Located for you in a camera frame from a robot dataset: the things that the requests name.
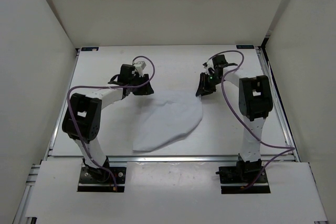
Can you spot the left aluminium frame rail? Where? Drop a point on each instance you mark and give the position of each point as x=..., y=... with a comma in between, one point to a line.
x=59, y=118

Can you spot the white skirt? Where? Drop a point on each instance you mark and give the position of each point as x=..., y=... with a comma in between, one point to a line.
x=165, y=117

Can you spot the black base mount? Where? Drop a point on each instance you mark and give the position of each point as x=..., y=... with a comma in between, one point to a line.
x=232, y=183
x=95, y=180

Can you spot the right aluminium frame rail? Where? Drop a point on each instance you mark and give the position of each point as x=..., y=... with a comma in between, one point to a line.
x=281, y=115

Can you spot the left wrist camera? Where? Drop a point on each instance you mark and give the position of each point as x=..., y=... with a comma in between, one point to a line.
x=139, y=67

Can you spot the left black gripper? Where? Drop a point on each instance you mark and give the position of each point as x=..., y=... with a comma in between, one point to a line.
x=145, y=89

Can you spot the blue corner label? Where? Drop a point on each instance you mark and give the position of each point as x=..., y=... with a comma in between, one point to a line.
x=245, y=47
x=89, y=48

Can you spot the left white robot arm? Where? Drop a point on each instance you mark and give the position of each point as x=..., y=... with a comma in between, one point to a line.
x=83, y=115

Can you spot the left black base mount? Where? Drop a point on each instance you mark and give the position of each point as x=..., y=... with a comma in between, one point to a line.
x=95, y=180

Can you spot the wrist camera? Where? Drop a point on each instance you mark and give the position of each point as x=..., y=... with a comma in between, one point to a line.
x=139, y=67
x=208, y=68

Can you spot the front aluminium rail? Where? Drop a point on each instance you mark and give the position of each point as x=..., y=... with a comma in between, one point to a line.
x=173, y=159

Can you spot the right blue corner label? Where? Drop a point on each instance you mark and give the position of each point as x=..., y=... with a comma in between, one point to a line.
x=245, y=47

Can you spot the aluminium frame rail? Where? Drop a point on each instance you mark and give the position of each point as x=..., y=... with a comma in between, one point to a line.
x=281, y=115
x=59, y=118

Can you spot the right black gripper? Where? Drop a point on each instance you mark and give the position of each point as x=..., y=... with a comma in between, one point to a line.
x=203, y=88

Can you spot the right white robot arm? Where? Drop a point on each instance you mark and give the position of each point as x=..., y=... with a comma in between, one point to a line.
x=254, y=99

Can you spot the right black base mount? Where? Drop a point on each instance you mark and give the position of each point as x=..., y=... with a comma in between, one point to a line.
x=232, y=183

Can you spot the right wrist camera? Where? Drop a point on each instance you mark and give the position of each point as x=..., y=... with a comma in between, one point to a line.
x=208, y=68

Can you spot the left blue corner label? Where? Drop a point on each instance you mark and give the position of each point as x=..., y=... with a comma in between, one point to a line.
x=89, y=48

